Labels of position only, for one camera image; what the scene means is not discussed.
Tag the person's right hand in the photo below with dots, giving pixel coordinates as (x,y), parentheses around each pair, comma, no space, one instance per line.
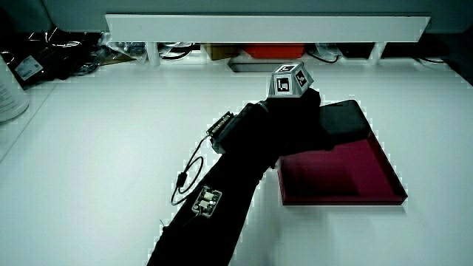
(292,122)

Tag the red square plate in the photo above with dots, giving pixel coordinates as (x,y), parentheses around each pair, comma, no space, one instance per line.
(343,177)

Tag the grey flat tray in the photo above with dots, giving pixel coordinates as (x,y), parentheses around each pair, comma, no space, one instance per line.
(251,66)

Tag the black wrist tracker module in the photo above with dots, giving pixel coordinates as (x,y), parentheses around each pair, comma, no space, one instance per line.
(221,130)

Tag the orange box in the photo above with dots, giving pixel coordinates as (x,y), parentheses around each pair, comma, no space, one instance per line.
(275,50)

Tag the white shelf riser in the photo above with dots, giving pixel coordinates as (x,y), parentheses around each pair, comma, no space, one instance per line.
(266,28)

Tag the brown cardboard box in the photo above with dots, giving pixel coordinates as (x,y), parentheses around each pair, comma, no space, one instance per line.
(220,51)

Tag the small sensor circuit board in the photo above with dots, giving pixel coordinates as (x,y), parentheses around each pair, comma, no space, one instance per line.
(207,201)

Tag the clear plastic bag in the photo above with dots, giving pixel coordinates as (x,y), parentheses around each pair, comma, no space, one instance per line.
(122,50)

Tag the black bag with white label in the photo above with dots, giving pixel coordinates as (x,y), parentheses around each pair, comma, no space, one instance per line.
(44,59)

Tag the white cylindrical container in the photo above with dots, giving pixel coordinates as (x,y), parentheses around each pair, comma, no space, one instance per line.
(9,92)

